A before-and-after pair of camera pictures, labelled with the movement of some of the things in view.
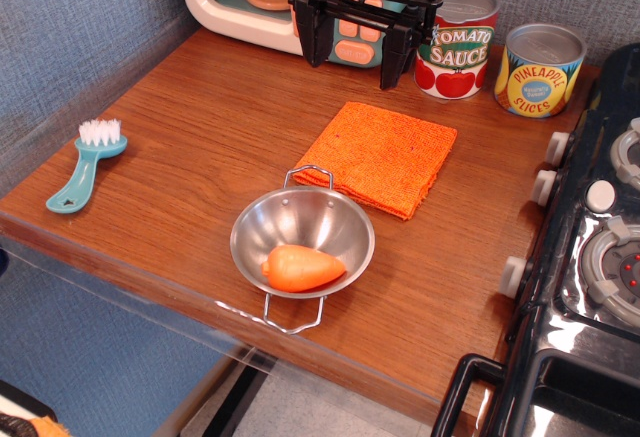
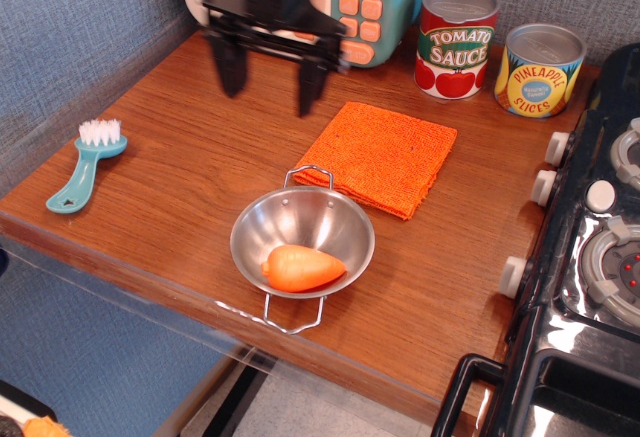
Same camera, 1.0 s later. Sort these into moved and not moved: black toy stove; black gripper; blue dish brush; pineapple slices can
Moved: black gripper
Not moved: pineapple slices can; blue dish brush; black toy stove
